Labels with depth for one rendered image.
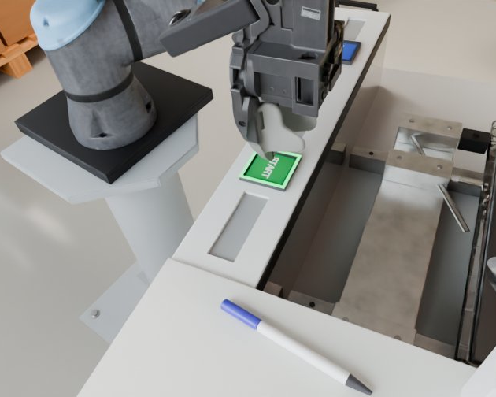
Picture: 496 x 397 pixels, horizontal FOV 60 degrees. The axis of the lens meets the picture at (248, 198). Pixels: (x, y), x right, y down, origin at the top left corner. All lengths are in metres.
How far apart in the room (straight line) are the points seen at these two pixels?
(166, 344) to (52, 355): 1.24
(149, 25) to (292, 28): 0.37
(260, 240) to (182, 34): 0.21
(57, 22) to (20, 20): 2.31
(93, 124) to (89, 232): 1.11
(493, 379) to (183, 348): 0.23
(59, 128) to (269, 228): 0.52
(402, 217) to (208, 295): 0.28
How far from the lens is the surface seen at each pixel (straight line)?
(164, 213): 0.90
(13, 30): 2.98
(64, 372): 1.57
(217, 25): 0.40
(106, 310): 1.59
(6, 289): 1.85
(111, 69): 0.72
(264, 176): 0.49
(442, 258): 0.62
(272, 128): 0.43
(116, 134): 0.76
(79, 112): 0.77
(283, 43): 0.38
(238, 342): 0.38
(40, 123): 0.90
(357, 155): 0.68
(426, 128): 0.65
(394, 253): 0.54
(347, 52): 0.69
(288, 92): 0.39
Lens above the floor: 1.32
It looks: 48 degrees down
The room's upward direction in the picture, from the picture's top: 9 degrees counter-clockwise
